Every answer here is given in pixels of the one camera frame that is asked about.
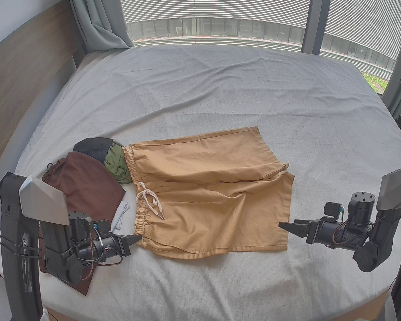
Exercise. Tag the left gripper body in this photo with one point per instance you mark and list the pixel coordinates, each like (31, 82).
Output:
(117, 246)

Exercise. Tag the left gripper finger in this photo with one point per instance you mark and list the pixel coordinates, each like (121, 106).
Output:
(133, 240)

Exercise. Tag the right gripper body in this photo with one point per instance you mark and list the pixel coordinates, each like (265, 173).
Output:
(324, 232)

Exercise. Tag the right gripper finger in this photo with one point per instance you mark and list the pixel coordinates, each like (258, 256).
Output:
(303, 222)
(297, 231)

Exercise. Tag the tan shorts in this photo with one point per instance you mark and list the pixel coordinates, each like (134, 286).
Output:
(214, 192)

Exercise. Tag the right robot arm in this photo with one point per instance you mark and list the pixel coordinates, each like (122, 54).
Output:
(381, 239)

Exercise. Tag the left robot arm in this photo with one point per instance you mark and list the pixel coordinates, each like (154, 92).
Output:
(40, 199)

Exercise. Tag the white garment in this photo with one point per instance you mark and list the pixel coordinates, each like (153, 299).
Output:
(122, 214)

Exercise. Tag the brown shorts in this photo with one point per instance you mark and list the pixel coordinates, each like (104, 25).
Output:
(87, 186)

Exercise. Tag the green garment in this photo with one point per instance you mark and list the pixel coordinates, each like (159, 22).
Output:
(117, 166)

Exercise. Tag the black garment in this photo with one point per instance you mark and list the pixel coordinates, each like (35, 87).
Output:
(90, 147)

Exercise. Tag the bed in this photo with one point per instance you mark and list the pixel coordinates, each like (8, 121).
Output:
(240, 95)

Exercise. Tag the window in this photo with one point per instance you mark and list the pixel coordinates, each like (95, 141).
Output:
(220, 5)

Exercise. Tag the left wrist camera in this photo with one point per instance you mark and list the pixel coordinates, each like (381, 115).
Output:
(103, 227)

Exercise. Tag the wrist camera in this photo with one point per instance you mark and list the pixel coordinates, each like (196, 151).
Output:
(332, 211)
(103, 227)

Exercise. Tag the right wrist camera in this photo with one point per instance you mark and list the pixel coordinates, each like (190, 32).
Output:
(332, 211)

